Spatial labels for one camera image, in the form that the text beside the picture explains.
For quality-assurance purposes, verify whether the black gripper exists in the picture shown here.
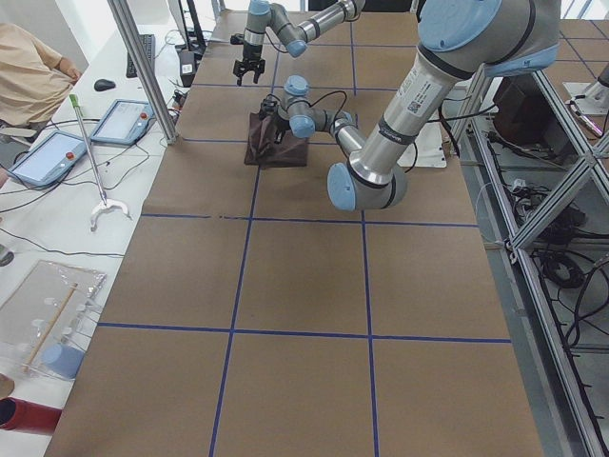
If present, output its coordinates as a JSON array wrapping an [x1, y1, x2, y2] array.
[[233, 42, 265, 86], [274, 118, 289, 144]]

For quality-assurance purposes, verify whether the dark brown t-shirt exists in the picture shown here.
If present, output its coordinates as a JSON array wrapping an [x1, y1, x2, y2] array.
[[244, 112, 308, 169]]

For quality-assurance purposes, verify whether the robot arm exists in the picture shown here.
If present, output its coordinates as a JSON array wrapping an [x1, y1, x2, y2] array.
[[277, 1, 560, 211], [231, 1, 365, 86]]

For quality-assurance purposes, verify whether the black power adapter box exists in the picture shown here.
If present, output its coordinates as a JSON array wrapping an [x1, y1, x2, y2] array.
[[178, 50, 197, 88]]

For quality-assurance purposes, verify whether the black keyboard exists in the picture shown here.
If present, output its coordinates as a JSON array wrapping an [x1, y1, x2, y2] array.
[[126, 33, 157, 79]]

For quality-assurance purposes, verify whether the far blue teach pendant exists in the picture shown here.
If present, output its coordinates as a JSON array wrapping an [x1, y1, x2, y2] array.
[[90, 99, 154, 146]]

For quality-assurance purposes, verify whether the blue teach pendant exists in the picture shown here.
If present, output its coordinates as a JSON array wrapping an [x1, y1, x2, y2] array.
[[8, 130, 86, 187], [90, 99, 154, 146]]

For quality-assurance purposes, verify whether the black computer mouse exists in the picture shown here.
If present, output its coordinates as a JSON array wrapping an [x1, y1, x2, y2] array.
[[93, 79, 116, 91]]

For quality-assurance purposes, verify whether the silver reacher grabber tool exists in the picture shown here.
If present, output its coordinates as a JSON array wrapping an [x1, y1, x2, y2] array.
[[69, 94, 131, 232]]

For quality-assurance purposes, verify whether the near blue teach pendant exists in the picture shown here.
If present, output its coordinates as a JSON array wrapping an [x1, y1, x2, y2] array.
[[8, 130, 86, 187]]

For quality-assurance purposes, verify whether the person in beige shirt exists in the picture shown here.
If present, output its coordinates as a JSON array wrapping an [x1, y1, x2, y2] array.
[[1, 23, 82, 129]]

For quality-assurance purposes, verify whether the wooden stick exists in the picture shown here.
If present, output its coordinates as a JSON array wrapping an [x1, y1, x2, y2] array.
[[23, 283, 78, 372]]

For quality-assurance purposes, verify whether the blue plastic cup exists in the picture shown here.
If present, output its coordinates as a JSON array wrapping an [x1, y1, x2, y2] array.
[[41, 343, 85, 379]]

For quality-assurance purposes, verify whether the clear plastic tray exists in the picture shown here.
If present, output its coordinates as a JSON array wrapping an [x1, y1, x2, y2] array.
[[1, 261, 107, 380]]

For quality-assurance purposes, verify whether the red cylinder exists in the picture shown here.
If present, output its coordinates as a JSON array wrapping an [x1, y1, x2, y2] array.
[[1, 397, 63, 435]]

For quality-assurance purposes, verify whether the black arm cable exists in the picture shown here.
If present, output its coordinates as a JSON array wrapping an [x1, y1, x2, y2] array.
[[306, 90, 348, 118]]

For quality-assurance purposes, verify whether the aluminium frame post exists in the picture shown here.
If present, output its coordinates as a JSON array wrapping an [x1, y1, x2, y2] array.
[[108, 0, 177, 145]]

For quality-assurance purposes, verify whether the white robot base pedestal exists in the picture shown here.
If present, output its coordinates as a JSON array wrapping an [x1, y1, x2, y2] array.
[[375, 0, 481, 169]]

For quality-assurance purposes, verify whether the aluminium truss frame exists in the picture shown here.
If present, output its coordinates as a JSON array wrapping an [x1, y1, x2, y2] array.
[[451, 56, 609, 457]]

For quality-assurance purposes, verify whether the bundle of floor cables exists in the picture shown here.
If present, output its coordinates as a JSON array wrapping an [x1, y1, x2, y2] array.
[[484, 128, 609, 382]]

